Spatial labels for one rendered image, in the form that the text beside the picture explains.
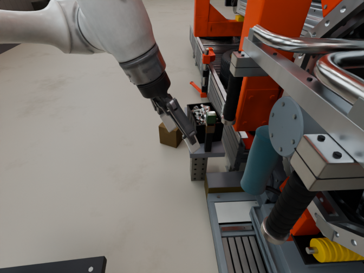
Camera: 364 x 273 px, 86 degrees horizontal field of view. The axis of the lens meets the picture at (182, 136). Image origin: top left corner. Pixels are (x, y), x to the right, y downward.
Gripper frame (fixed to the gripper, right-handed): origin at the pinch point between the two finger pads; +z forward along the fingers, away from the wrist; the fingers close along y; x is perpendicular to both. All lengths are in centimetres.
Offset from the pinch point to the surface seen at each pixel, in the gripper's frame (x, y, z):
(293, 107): 16.3, 23.3, -9.0
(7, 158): -100, -131, 24
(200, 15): 131, -180, 22
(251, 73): 21.2, 8.2, -9.9
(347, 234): 13.3, 38.4, 18.7
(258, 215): 15, 5, 69
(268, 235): -2.9, 33.0, 0.3
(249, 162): 13.8, 9.7, 18.2
